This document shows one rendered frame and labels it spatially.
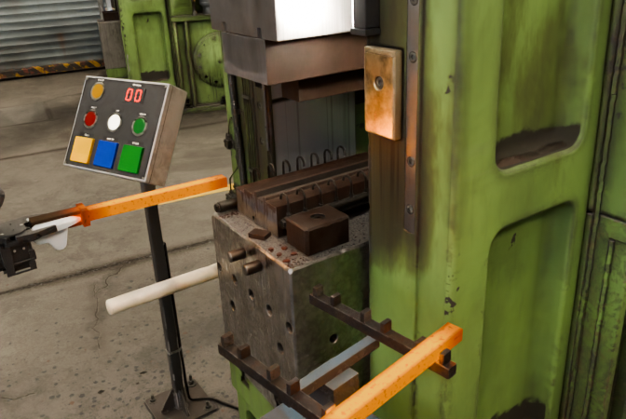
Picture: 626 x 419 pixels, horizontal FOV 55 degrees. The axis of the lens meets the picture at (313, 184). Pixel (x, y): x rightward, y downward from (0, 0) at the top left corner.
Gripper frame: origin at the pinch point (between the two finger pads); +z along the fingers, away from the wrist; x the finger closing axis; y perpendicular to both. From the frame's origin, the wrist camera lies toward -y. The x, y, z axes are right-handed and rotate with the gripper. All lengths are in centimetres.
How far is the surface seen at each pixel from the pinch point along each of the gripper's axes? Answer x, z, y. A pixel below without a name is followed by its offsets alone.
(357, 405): 64, 20, 12
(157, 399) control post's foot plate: -64, 26, 107
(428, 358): 63, 35, 12
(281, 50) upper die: 7, 46, -26
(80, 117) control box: -68, 20, -1
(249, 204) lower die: -5.6, 41.4, 12.1
